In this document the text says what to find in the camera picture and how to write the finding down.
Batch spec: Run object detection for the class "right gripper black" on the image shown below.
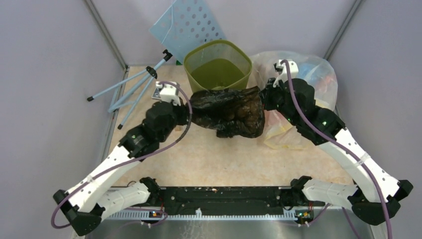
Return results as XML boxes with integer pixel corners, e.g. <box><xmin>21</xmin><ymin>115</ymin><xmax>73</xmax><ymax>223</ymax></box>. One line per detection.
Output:
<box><xmin>258</xmin><ymin>77</ymin><xmax>298</xmax><ymax>126</ymax></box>

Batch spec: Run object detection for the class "yellow translucent trash bag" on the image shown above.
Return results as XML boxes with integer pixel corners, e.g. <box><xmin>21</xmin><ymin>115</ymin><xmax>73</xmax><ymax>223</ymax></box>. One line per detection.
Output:
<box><xmin>262</xmin><ymin>110</ymin><xmax>314</xmax><ymax>150</ymax></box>

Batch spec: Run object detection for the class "black trash bag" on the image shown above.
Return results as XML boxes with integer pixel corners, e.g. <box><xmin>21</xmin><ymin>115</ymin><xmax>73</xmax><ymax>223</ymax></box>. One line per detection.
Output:
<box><xmin>190</xmin><ymin>87</ymin><xmax>265</xmax><ymax>138</ymax></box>

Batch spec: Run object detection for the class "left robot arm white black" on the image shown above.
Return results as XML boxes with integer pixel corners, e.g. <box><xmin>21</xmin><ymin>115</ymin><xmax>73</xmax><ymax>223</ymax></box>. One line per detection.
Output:
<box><xmin>50</xmin><ymin>101</ymin><xmax>193</xmax><ymax>236</ymax></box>

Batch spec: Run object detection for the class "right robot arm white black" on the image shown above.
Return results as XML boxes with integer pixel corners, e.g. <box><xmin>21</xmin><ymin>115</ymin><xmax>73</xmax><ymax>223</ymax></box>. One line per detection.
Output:
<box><xmin>260</xmin><ymin>78</ymin><xmax>413</xmax><ymax>226</ymax></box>

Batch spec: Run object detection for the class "clear trash bag with waste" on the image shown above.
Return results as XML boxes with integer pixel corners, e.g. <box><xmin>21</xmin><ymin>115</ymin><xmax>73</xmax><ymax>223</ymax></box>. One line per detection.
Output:
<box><xmin>248</xmin><ymin>51</ymin><xmax>338</xmax><ymax>110</ymax></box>

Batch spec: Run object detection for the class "green mesh trash bin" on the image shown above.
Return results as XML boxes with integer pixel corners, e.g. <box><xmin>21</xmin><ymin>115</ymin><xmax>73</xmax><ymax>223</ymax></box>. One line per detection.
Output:
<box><xmin>183</xmin><ymin>39</ymin><xmax>252</xmax><ymax>93</ymax></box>

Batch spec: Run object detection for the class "deck of playing cards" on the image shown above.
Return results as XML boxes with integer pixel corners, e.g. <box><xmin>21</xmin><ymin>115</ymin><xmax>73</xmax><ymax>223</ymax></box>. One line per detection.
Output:
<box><xmin>151</xmin><ymin>88</ymin><xmax>161</xmax><ymax>100</ymax></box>

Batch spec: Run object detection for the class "light blue tripod stand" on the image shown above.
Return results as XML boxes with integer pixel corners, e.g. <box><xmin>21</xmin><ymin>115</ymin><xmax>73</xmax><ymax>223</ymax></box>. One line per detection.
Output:
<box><xmin>86</xmin><ymin>49</ymin><xmax>173</xmax><ymax>129</ymax></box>

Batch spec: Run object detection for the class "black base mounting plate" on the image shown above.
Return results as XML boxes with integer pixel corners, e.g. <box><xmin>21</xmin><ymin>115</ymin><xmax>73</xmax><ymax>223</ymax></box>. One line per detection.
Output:
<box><xmin>128</xmin><ymin>186</ymin><xmax>312</xmax><ymax>217</ymax></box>

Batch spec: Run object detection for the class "light blue perforated board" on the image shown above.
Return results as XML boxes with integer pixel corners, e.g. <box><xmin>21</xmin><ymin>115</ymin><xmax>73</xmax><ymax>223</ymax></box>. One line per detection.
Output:
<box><xmin>149</xmin><ymin>0</ymin><xmax>226</xmax><ymax>63</ymax></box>

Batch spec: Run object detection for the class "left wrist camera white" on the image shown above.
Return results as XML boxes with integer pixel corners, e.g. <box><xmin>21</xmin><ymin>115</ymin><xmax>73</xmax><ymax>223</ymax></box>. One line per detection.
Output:
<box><xmin>155</xmin><ymin>81</ymin><xmax>182</xmax><ymax>106</ymax></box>

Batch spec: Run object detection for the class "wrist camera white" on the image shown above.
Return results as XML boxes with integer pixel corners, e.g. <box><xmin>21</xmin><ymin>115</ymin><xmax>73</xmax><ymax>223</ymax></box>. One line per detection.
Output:
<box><xmin>273</xmin><ymin>59</ymin><xmax>299</xmax><ymax>88</ymax></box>
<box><xmin>155</xmin><ymin>81</ymin><xmax>182</xmax><ymax>106</ymax></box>

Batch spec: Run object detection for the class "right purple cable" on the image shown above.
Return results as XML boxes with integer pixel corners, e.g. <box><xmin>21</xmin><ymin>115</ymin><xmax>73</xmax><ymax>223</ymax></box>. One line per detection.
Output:
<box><xmin>280</xmin><ymin>59</ymin><xmax>394</xmax><ymax>239</ymax></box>

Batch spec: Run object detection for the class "purple cable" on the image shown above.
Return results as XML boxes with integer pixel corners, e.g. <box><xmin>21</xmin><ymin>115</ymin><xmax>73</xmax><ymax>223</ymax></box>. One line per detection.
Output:
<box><xmin>50</xmin><ymin>81</ymin><xmax>193</xmax><ymax>229</ymax></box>
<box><xmin>280</xmin><ymin>59</ymin><xmax>394</xmax><ymax>239</ymax></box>

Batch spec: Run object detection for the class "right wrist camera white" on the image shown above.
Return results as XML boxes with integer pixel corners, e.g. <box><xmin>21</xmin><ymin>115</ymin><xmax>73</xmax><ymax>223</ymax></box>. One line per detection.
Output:
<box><xmin>273</xmin><ymin>59</ymin><xmax>299</xmax><ymax>88</ymax></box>

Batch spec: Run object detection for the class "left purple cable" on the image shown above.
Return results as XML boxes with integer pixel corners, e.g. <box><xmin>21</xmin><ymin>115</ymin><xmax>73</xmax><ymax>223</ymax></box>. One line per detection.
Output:
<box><xmin>50</xmin><ymin>81</ymin><xmax>193</xmax><ymax>229</ymax></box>

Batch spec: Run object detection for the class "grey slotted cable duct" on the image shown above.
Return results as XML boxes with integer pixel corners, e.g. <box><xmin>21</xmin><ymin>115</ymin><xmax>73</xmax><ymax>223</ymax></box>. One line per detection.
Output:
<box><xmin>105</xmin><ymin>208</ymin><xmax>298</xmax><ymax>221</ymax></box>

